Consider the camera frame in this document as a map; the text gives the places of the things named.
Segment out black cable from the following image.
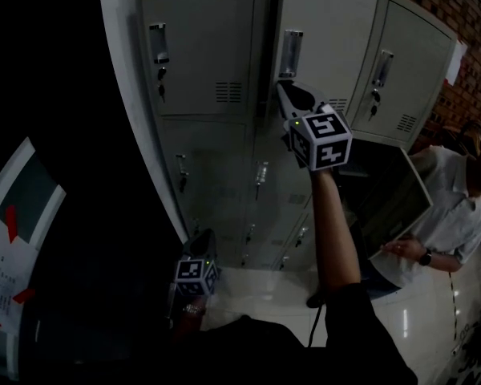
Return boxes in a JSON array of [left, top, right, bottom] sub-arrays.
[[306, 302, 325, 349]]

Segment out white framed panel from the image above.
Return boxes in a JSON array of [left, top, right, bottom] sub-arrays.
[[0, 136, 67, 381]]

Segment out person's right forearm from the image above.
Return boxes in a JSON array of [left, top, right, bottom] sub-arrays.
[[309, 168, 364, 296]]

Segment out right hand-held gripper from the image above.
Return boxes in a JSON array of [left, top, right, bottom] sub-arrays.
[[275, 79, 354, 172]]

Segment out person's left forearm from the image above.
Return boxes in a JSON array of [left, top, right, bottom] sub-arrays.
[[170, 294, 210, 342]]

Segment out hanging locker keys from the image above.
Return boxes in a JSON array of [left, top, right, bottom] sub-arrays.
[[156, 66, 168, 103], [368, 88, 382, 122]]

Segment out person's black shirt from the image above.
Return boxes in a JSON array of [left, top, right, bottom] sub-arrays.
[[160, 281, 420, 385]]

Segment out grey locker door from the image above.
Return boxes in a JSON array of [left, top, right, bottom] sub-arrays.
[[269, 0, 380, 131], [338, 138, 434, 261]]

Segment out white printed notice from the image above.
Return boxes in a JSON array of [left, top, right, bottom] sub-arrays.
[[0, 201, 41, 338]]

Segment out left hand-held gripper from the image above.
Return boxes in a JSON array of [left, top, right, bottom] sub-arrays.
[[174, 227, 222, 299]]

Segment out white paper sheet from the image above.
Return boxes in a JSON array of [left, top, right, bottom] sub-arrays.
[[443, 41, 468, 87]]

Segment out chrome recessed door handle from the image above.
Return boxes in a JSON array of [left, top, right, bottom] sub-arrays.
[[370, 49, 394, 88], [174, 153, 189, 178], [148, 22, 171, 65], [253, 160, 270, 187], [278, 29, 305, 79]]

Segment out silver wristwatch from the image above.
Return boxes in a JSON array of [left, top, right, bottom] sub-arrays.
[[181, 302, 208, 317]]

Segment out grey metal locker cabinet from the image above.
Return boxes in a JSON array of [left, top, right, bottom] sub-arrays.
[[98, 0, 460, 274]]

